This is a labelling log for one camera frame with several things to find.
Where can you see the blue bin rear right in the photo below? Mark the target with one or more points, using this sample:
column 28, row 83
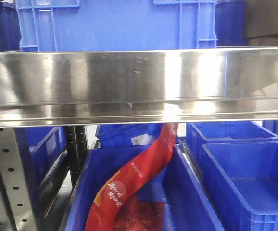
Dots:
column 200, row 133

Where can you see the empty blue bin front right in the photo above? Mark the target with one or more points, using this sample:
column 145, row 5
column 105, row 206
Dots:
column 242, row 181

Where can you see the perforated steel shelf upright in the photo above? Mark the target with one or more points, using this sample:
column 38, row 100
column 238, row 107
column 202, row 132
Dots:
column 19, row 186

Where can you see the brown cardboard piece on shelf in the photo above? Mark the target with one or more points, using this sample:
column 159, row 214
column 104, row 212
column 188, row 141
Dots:
column 260, row 18

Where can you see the stainless steel shelf rail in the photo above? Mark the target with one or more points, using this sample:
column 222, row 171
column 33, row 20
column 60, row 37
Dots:
column 85, row 87

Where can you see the large blue crate on shelf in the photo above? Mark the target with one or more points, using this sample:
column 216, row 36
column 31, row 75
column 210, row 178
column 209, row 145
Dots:
column 116, row 25

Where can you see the blue bin lower left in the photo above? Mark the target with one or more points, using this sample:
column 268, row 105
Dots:
column 45, row 145

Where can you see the blue bin with red bag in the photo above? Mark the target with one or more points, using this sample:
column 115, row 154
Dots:
column 186, row 206

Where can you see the red printed snack bag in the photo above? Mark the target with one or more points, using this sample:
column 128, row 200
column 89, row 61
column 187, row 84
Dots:
column 129, row 179

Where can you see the blue bin behind centre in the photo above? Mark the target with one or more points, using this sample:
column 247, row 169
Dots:
column 122, row 135

